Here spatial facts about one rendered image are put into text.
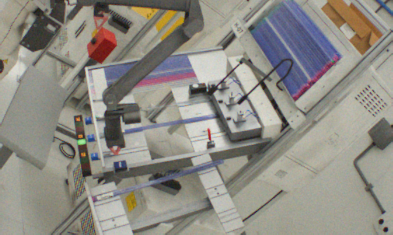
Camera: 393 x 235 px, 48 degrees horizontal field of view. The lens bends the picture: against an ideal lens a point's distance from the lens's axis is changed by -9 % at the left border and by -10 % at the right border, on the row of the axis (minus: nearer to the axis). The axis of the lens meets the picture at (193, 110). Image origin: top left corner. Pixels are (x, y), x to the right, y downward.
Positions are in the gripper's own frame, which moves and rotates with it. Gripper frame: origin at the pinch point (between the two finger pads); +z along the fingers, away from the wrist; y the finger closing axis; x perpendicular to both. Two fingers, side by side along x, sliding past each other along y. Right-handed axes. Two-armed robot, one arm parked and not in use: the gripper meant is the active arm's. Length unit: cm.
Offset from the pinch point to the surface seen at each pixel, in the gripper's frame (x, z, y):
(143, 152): -12.1, 12.3, 9.8
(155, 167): -15.4, 13.7, 2.1
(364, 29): -128, -18, 38
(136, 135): -11.2, 12.0, 20.3
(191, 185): -40, 65, 31
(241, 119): -53, 3, 11
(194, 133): -34.8, 11.5, 15.3
